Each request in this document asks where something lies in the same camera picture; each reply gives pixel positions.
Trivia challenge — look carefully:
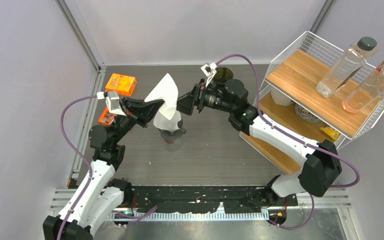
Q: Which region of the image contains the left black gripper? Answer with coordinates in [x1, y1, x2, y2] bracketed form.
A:
[110, 96, 164, 145]

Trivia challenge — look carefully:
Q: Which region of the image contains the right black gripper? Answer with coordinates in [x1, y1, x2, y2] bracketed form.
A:
[170, 79, 235, 117]

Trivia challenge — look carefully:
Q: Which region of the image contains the white paper coffee filter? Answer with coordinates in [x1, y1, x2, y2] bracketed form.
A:
[153, 110, 182, 132]

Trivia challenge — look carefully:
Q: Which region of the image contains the grey glass dripper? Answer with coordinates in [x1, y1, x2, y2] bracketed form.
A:
[159, 119, 187, 144]

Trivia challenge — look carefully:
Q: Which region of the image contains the glass carafe with leather collar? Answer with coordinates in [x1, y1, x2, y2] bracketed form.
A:
[163, 138, 182, 152]

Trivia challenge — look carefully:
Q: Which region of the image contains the dark green glass dripper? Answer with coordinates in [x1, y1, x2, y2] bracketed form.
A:
[212, 67, 234, 89]

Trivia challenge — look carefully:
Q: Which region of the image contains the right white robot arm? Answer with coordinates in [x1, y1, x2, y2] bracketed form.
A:
[177, 79, 342, 205]

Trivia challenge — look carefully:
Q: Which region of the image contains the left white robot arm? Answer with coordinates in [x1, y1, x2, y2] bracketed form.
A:
[42, 97, 165, 240]

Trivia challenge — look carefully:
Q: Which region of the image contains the orange box upper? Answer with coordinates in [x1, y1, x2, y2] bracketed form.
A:
[105, 73, 137, 97]

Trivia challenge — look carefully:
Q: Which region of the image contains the orange razor box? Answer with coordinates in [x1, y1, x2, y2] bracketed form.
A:
[98, 107, 115, 126]

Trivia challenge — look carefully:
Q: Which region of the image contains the white ceramic cup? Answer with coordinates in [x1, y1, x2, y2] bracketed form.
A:
[270, 88, 294, 107]

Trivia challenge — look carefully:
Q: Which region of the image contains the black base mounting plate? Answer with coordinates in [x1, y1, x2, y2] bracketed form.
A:
[120, 185, 298, 214]

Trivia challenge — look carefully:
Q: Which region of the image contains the patterned ceramic bowl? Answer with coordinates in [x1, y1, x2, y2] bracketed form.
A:
[294, 103, 321, 124]

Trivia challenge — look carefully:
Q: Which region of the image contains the yellow snack packet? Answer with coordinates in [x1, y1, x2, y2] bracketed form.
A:
[319, 126, 341, 142]

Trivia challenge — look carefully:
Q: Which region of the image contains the clear bottle grey cap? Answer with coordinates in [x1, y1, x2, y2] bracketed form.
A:
[315, 36, 378, 98]

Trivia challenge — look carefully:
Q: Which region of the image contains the pink liquid bottle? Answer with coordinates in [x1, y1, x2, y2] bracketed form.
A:
[341, 60, 384, 114]

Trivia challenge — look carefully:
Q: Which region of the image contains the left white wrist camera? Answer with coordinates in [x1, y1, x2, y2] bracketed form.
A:
[96, 91, 126, 116]

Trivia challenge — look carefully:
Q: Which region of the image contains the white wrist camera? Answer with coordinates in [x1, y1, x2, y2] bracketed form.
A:
[96, 91, 126, 116]
[200, 62, 218, 87]

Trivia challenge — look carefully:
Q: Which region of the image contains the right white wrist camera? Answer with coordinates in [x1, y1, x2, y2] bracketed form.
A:
[200, 62, 218, 87]

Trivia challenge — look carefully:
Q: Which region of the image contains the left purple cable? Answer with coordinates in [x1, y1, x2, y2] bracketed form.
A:
[56, 95, 158, 240]

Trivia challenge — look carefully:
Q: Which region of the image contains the white wire wooden shelf rack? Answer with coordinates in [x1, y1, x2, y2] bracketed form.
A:
[239, 30, 384, 176]

